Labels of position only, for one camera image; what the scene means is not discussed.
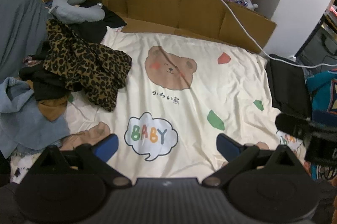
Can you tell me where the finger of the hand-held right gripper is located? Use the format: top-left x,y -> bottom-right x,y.
275,113 -> 311,139

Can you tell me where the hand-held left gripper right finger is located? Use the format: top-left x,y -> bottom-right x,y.
203,134 -> 303,188

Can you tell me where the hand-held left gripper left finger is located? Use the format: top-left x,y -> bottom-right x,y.
34,134 -> 132,188

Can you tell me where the leopard print garment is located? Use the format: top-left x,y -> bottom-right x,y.
43,19 -> 132,112

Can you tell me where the black folded garment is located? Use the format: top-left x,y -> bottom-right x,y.
265,54 -> 312,118

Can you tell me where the teal printed garment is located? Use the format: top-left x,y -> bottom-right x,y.
307,70 -> 337,119

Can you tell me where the cream bear print bed sheet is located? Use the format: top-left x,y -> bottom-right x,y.
11,28 -> 311,185

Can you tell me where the brown garment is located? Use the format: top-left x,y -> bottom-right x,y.
37,96 -> 69,122

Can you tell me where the grey suitcase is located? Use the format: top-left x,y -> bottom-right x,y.
295,5 -> 337,67

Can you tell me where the blue denim garment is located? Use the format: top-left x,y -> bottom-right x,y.
0,77 -> 70,159

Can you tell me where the black knit garment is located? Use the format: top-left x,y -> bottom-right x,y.
20,54 -> 71,102

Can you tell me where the purple white detergent bag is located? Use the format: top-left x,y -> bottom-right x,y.
221,0 -> 258,10

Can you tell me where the grey neck pillow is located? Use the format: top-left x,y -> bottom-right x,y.
49,0 -> 104,22

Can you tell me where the large flat cardboard sheet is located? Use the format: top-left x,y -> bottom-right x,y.
103,0 -> 277,54

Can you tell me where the grey blanket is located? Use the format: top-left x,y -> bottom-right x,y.
0,0 -> 50,80

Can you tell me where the white cable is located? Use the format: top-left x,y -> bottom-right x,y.
208,0 -> 337,67

